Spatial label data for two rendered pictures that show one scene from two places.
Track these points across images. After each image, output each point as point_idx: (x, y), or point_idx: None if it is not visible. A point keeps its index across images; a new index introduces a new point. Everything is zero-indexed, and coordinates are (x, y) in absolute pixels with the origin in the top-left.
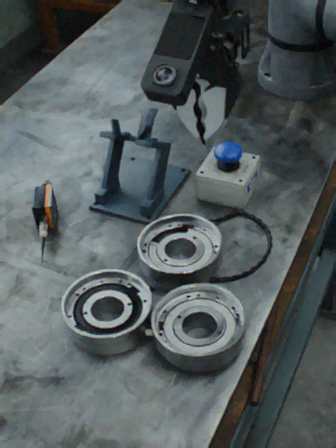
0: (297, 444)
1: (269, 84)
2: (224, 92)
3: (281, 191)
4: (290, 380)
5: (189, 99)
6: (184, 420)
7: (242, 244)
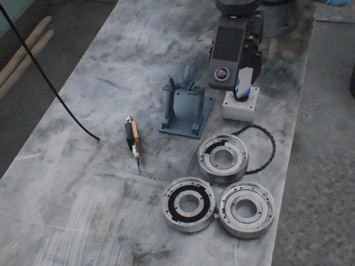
0: (277, 231)
1: None
2: (252, 70)
3: (273, 107)
4: None
5: None
6: None
7: (257, 146)
